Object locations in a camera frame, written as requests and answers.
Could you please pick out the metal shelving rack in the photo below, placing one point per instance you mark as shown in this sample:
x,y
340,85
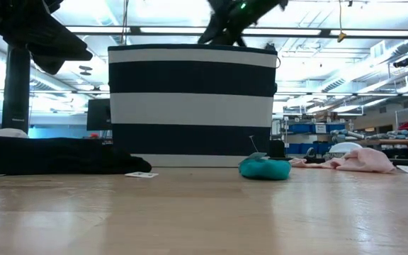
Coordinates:
x,y
284,138

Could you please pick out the small white cloth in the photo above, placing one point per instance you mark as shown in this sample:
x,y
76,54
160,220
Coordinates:
x,y
9,133

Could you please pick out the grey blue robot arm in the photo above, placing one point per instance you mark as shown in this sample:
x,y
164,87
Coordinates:
x,y
402,134
345,134

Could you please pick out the black garment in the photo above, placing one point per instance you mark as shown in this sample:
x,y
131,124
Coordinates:
x,y
66,156

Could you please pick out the light pink garment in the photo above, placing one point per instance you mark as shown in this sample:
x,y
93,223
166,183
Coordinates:
x,y
360,161

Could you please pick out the black monitor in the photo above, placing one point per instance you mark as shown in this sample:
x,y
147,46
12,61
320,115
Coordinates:
x,y
97,115

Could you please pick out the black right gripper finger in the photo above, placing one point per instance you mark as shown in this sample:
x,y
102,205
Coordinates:
x,y
212,33
232,40

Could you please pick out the black ceiling-mounted device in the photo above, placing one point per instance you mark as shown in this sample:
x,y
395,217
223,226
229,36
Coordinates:
x,y
401,63

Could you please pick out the wooden workbench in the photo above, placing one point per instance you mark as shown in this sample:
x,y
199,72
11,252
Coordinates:
x,y
402,142

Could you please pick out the white paper tag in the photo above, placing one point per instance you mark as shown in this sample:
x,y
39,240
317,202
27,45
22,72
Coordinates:
x,y
257,155
141,174

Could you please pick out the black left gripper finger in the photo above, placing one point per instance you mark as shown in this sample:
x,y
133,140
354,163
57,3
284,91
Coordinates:
x,y
51,42
50,64

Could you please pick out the blue storage bin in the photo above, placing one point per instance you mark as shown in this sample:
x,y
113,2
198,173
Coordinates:
x,y
335,127
296,148
300,128

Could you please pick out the black overhead frame beam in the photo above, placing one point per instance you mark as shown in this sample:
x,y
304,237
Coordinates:
x,y
326,33

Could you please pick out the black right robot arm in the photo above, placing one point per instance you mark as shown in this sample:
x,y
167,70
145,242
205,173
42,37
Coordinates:
x,y
275,4

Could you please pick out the navy white striped fabric basket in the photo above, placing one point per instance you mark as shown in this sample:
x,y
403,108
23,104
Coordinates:
x,y
190,110

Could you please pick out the yellow hanging connector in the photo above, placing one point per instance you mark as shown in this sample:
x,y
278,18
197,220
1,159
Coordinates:
x,y
341,36

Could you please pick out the teal garment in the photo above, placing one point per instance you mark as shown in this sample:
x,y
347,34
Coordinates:
x,y
264,170

